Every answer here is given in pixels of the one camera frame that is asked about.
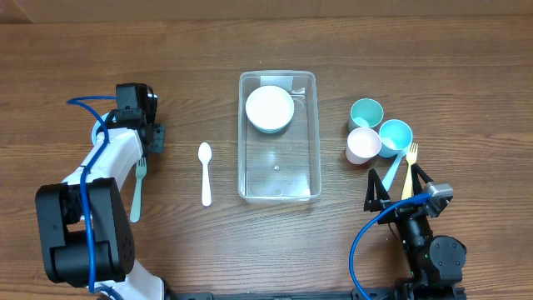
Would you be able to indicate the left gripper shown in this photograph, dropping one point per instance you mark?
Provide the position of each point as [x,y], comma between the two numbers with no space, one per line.
[156,138]

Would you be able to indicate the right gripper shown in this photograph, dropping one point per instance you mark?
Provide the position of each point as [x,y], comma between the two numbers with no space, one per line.
[381,195]

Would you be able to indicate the light blue plastic fork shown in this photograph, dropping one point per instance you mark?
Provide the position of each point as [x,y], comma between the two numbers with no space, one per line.
[387,181]

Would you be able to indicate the yellow plastic fork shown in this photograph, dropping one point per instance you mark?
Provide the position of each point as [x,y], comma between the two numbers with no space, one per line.
[411,158]

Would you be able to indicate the light blue cup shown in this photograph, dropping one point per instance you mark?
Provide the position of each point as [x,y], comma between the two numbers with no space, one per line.
[396,136]

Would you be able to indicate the pink cup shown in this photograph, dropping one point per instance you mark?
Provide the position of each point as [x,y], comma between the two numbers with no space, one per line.
[362,144]

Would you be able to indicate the teal green cup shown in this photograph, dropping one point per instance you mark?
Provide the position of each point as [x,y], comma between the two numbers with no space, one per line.
[365,113]

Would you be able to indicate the white plastic spoon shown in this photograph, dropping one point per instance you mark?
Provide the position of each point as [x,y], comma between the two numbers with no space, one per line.
[205,156]

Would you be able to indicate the teal green bowl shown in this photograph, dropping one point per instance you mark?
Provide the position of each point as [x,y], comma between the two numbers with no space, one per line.
[271,130]

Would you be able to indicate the white bowl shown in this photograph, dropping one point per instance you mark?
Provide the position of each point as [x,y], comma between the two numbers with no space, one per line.
[270,107]

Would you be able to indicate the light blue bowl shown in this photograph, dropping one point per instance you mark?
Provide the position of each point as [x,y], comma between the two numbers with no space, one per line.
[96,127]

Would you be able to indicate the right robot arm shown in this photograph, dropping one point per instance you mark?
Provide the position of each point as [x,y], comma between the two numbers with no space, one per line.
[435,261]

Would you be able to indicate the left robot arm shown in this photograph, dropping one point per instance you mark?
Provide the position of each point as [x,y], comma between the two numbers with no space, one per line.
[84,221]

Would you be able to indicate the clear plastic container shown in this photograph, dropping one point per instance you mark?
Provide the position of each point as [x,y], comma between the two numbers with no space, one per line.
[283,167]

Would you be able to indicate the pale green plastic fork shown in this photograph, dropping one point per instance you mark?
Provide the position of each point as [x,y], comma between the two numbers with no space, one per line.
[141,172]

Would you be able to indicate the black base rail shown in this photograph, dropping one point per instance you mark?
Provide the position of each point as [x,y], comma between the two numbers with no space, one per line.
[291,296]

